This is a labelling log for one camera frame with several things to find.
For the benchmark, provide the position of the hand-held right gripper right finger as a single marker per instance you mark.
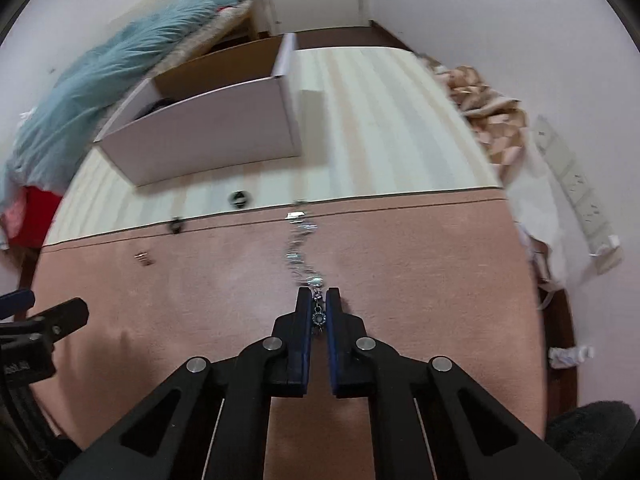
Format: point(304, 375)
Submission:
point(334, 355)

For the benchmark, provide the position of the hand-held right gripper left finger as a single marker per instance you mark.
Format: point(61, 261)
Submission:
point(301, 355)

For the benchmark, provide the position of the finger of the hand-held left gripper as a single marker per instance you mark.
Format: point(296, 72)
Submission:
point(62, 316)

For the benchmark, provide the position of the white cardboard box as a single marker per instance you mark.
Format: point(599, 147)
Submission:
point(215, 125)

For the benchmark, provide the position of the pink blanket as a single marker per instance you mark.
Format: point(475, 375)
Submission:
point(280, 310)

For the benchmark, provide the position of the small silver earring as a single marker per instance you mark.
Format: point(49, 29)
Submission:
point(143, 258)

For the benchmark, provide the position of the red cloth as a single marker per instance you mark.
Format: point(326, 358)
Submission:
point(35, 215)

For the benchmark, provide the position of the light blue fluffy blanket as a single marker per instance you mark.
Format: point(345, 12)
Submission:
point(95, 90)

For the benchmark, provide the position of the cream striped bed sheet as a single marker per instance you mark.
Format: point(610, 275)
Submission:
point(360, 125)

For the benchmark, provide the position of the crumpled white paper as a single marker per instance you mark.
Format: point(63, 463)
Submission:
point(570, 356)

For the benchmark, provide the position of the white plastic bag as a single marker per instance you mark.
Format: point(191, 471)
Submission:
point(537, 210)

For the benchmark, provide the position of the black fuzzy cloth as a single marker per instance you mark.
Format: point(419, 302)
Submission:
point(595, 440)

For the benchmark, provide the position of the beige patterned cloth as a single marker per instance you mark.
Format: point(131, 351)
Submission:
point(487, 110)

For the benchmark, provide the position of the white power strip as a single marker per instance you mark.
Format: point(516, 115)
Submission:
point(575, 185)

